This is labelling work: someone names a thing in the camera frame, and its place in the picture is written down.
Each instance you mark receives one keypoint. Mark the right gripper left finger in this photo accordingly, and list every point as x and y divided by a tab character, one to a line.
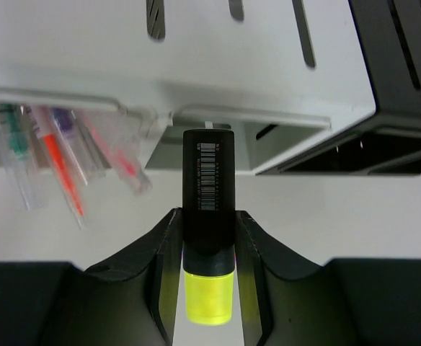
130	298

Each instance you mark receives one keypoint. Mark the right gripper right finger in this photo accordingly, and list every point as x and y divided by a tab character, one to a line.
286	299

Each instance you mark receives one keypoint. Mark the pink red gel pen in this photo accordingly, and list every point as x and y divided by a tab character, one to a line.
120	145

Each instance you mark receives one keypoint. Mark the yellow cap highlighter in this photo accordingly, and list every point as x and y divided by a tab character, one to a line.
209	217

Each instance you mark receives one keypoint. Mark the neon orange gel pen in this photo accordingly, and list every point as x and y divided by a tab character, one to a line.
47	136

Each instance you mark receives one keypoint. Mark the green gel pen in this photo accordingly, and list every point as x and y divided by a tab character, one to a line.
18	157

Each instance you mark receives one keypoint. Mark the white black stationery organizer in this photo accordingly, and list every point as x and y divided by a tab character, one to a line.
308	87

